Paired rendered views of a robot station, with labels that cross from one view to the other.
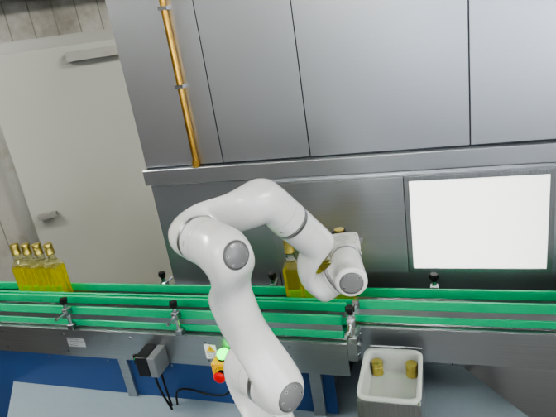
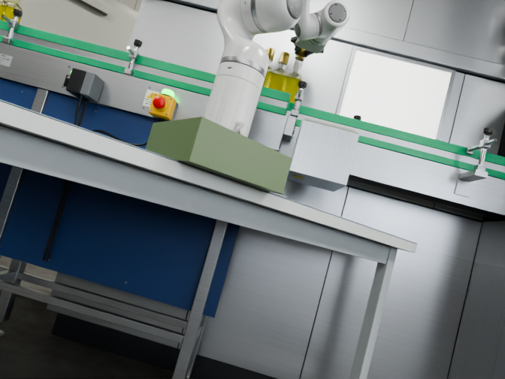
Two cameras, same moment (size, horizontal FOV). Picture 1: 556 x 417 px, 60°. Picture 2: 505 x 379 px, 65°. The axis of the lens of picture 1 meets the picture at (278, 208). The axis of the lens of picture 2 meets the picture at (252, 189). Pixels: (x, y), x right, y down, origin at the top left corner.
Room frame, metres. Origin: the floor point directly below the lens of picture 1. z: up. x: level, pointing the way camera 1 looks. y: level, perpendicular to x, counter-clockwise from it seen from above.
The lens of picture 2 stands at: (0.00, 0.27, 0.67)
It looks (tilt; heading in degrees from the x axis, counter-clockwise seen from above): 5 degrees up; 344
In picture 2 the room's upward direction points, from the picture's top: 15 degrees clockwise
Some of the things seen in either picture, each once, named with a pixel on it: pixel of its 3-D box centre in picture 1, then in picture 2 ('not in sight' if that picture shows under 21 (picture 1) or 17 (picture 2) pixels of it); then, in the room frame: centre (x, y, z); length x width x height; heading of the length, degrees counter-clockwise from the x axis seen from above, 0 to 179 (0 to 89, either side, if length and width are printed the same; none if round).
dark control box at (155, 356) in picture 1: (151, 361); (85, 86); (1.45, 0.52, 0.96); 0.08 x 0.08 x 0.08; 70
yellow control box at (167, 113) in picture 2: (225, 366); (163, 108); (1.36, 0.25, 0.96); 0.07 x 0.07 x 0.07; 70
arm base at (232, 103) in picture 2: not in sight; (231, 107); (0.97, 0.10, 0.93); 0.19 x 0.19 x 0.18
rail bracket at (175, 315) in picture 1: (173, 322); (131, 55); (1.44, 0.41, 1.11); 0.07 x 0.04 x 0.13; 160
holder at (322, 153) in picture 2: (393, 390); (318, 159); (1.17, -0.26, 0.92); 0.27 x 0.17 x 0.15; 160
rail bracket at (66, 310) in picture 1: (63, 317); (8, 24); (1.59, 0.84, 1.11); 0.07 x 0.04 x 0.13; 160
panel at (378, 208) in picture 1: (400, 224); (338, 83); (1.48, -0.39, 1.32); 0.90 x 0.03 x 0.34; 70
